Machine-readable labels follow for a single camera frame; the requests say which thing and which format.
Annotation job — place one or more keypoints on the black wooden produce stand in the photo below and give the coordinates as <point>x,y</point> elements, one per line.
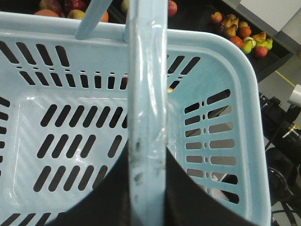
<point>213,16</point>

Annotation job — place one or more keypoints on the red apple centre back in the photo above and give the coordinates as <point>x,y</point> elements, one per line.
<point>172,8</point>

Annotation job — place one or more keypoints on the orange right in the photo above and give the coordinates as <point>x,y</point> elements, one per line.
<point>105,17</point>

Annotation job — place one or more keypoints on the orange left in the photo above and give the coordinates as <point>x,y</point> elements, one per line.
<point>46,12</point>

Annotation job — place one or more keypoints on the light blue plastic basket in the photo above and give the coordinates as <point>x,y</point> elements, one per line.
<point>74,92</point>

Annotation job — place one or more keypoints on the yellow lemon fruit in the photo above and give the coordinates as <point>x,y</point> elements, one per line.
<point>76,14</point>

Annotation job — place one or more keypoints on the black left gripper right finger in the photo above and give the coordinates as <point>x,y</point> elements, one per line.
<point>186,204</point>

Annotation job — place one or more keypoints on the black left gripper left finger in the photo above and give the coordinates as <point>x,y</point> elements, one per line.
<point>107,205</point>

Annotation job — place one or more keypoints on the red bell pepper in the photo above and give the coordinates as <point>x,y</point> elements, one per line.
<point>74,4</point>

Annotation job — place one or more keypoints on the orange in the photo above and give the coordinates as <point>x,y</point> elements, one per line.
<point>105,17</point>
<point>46,12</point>

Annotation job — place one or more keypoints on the dark red apple back left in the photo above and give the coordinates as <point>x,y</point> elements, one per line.
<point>53,5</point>

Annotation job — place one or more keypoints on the black robot base with cables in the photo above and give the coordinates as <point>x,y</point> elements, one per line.
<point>283,155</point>

